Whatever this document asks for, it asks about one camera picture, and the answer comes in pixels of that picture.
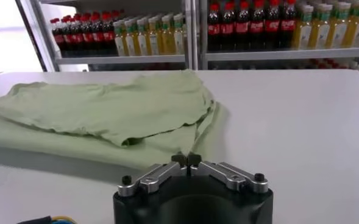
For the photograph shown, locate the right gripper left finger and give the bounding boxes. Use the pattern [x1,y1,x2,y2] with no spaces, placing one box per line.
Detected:
[117,154,188,198]

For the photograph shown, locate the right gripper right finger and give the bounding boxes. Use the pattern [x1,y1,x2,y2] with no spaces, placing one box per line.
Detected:
[187,153,269,194]

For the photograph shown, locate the light green shirt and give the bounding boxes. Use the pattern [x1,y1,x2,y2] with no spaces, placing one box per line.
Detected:
[0,69,229,171]

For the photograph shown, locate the grey metal shelving unit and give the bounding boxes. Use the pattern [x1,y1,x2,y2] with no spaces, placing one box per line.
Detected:
[194,0,359,71]
[29,0,195,72]

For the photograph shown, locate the red cap cola bottle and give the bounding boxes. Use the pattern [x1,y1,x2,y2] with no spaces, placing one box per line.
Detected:
[73,15,85,57]
[235,0,250,51]
[249,0,265,51]
[207,2,221,51]
[104,12,116,57]
[51,18,65,57]
[62,16,75,57]
[264,0,280,50]
[93,13,106,57]
[221,1,235,51]
[83,14,96,57]
[280,0,296,49]

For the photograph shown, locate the black slanted pole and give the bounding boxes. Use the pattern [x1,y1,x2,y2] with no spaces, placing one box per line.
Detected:
[14,0,48,72]

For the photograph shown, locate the yellow and blue wires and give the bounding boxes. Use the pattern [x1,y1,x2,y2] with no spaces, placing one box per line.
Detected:
[51,215,78,224]

